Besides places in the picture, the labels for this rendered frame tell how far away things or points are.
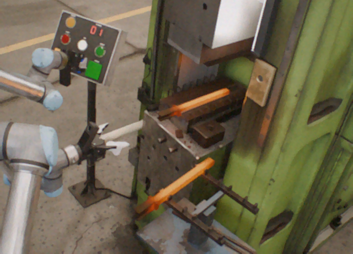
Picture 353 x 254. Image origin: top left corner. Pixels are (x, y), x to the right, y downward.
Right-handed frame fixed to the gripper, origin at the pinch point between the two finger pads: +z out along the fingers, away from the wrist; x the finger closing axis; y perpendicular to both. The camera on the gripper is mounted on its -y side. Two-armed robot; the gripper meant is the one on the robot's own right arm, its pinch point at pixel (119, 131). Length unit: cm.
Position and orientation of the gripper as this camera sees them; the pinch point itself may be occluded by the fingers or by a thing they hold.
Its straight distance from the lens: 179.1
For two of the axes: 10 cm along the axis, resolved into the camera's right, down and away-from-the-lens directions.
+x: 6.4, 5.3, -5.6
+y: -1.4, 7.9, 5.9
